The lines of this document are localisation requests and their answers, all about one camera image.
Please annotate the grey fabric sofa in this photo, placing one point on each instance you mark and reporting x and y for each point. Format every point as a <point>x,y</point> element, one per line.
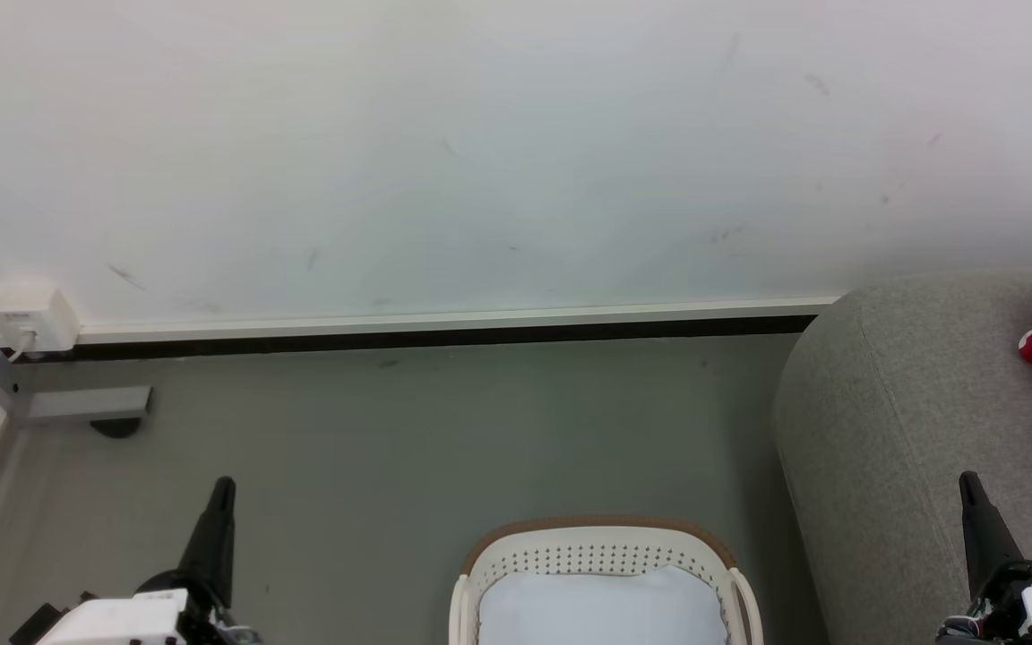
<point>910,430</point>

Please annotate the grey metal frame foot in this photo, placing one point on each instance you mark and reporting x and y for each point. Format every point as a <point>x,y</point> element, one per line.
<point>77,405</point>

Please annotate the white wall socket box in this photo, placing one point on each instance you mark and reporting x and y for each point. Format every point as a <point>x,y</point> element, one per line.
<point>30,313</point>

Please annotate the white cloth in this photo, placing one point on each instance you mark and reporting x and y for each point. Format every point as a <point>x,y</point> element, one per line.
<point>601,609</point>

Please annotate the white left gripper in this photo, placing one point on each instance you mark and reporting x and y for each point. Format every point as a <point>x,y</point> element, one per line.
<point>113,623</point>

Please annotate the white baseboard strip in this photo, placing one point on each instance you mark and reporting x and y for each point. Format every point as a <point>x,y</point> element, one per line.
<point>444,318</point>

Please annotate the white laundry basket brown rim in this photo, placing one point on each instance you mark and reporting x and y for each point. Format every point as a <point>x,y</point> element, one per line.
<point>606,542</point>

